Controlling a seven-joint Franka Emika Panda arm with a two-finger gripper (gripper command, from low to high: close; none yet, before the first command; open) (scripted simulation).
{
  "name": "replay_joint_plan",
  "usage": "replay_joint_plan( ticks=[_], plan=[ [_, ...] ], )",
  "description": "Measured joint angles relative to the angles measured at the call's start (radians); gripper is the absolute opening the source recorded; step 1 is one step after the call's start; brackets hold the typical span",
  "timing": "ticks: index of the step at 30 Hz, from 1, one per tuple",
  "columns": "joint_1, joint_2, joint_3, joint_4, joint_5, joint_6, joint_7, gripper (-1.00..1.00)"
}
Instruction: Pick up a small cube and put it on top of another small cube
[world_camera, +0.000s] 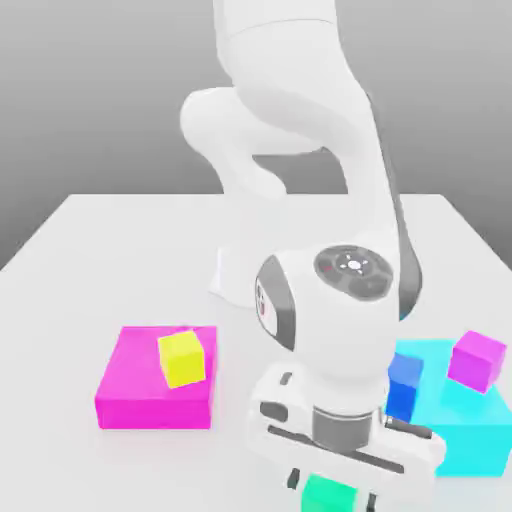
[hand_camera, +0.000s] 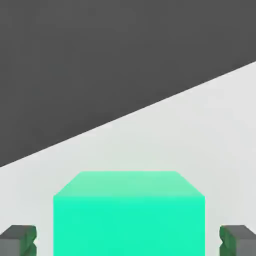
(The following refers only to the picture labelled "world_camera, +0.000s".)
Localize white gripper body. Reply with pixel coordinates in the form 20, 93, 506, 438
246, 403, 448, 508

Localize small green cube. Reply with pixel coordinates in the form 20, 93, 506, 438
300, 472, 358, 512

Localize small blue cube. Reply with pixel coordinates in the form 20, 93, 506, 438
384, 352, 424, 424

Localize small purple cube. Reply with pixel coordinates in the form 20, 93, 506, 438
446, 330, 508, 395

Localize small yellow cube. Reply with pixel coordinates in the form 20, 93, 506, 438
156, 330, 207, 390

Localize large cyan box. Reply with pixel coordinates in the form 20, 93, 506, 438
393, 338, 512, 478

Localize large magenta box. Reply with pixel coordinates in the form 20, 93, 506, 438
94, 325, 218, 431

